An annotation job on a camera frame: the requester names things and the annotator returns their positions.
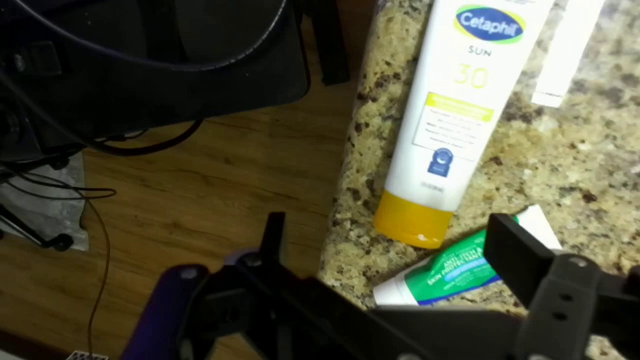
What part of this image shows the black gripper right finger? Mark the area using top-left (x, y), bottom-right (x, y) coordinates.
top-left (483, 212), bottom-right (640, 360)

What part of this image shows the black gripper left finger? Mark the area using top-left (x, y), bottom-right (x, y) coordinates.
top-left (188, 209), bottom-right (428, 360)

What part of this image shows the white sunscreen tube yellow cap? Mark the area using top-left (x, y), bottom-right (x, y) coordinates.
top-left (371, 0), bottom-right (556, 252)

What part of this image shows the black robot table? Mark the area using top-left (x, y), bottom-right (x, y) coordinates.
top-left (0, 0), bottom-right (352, 167)

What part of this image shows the green white toothpaste tube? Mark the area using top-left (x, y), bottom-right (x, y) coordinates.
top-left (371, 202), bottom-right (567, 310)

